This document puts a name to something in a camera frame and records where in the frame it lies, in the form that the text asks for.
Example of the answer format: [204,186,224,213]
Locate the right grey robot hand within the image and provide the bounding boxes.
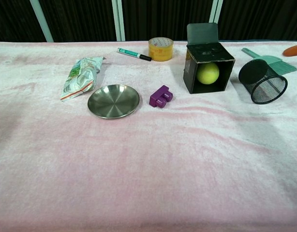
[282,43,297,76]

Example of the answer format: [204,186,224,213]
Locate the yellow tennis ball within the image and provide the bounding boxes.
[196,62,220,85]

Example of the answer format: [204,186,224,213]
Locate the black cardboard box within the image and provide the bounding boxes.
[182,22,236,95]

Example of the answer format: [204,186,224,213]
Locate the green hand brush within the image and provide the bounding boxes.
[241,47,297,75]

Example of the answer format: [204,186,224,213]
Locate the dark ribbed partition panel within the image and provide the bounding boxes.
[121,0,216,41]
[216,0,297,41]
[39,0,118,42]
[0,0,46,42]

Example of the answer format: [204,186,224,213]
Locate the black mesh pen holder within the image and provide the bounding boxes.
[238,59,289,105]

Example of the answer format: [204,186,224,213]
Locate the yellow packing tape roll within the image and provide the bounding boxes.
[148,37,175,62]

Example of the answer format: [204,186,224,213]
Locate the purple plastic building block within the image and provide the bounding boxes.
[149,85,174,109]

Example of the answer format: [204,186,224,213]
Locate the green barrel marker pen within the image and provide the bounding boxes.
[117,47,152,62]

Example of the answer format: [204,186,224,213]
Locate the round stainless steel plate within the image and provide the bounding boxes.
[87,84,141,119]

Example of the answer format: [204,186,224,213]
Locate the pink fleece table cloth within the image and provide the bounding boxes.
[0,40,297,232]

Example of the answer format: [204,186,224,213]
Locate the crumpled silver snack packet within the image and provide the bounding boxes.
[60,56,107,102]

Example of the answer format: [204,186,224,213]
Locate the white partition frame post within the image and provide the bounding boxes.
[208,0,223,25]
[111,0,126,42]
[30,0,54,43]

